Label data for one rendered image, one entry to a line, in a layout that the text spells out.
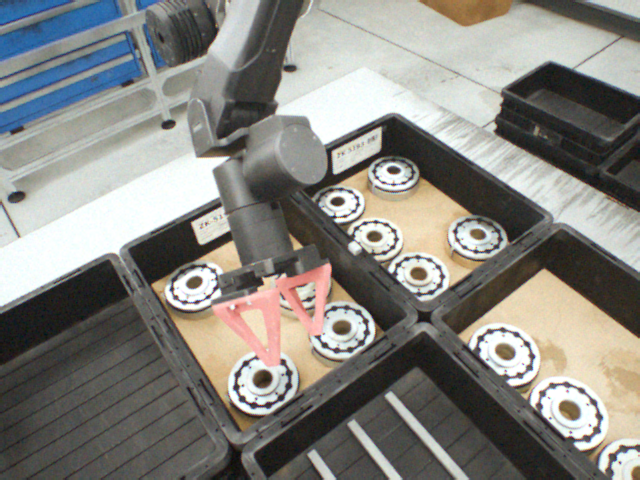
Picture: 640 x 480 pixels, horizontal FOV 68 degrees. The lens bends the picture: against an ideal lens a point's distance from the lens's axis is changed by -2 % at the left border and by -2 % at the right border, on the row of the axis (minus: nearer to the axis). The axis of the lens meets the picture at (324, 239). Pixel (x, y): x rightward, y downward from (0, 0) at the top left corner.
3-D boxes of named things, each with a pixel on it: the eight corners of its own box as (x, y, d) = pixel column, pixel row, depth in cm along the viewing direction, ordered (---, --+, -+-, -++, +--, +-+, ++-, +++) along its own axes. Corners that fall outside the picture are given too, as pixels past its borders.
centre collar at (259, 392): (240, 375, 70) (239, 373, 70) (270, 359, 72) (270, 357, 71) (254, 403, 67) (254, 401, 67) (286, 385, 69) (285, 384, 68)
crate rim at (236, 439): (120, 257, 80) (115, 248, 79) (272, 180, 91) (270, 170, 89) (238, 457, 58) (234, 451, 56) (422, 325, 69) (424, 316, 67)
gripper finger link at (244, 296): (325, 343, 50) (297, 255, 50) (292, 369, 43) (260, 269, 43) (271, 354, 53) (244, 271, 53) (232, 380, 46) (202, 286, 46)
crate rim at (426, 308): (272, 180, 91) (271, 170, 89) (393, 119, 102) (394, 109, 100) (422, 325, 69) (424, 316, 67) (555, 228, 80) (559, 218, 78)
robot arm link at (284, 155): (251, 109, 56) (183, 106, 50) (316, 63, 48) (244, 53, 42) (276, 210, 55) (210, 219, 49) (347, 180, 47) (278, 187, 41)
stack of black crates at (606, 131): (476, 188, 197) (499, 89, 164) (520, 156, 209) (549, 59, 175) (563, 242, 176) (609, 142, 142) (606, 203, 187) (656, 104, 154)
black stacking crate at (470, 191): (280, 216, 98) (272, 173, 90) (391, 156, 109) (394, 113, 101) (416, 357, 76) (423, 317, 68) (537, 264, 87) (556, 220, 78)
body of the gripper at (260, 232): (320, 259, 54) (300, 195, 54) (274, 278, 45) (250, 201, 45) (273, 273, 57) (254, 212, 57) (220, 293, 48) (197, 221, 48)
